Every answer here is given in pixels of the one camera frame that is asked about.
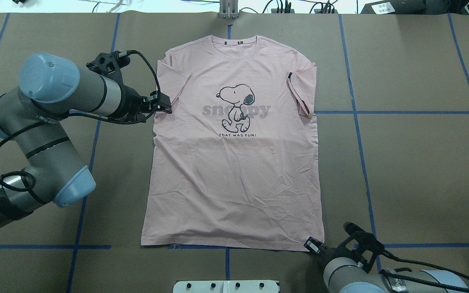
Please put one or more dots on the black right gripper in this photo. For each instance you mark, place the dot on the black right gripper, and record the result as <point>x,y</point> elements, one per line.
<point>321,254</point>

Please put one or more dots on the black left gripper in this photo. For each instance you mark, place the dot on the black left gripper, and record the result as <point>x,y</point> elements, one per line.
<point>130,101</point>

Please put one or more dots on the pink Snoopy t-shirt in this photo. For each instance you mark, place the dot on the pink Snoopy t-shirt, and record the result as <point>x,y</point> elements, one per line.
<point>236,162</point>

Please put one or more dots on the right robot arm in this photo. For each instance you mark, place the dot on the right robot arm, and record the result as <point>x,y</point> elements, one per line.
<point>347,270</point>

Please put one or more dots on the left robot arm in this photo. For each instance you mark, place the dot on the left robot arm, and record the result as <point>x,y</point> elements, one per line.
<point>38,161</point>

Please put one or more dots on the black label printer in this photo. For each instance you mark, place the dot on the black label printer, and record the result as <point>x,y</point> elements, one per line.
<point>400,7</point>

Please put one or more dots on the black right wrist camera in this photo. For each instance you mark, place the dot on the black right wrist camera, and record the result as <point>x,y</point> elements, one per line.
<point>368,247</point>

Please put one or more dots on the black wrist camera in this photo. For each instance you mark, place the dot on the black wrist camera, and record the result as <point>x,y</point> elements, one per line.
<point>368,247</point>
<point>110,64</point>

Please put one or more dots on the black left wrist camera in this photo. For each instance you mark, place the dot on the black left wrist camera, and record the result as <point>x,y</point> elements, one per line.
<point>110,64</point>

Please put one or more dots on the aluminium frame post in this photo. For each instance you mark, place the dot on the aluminium frame post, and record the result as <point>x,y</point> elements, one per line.
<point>228,9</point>

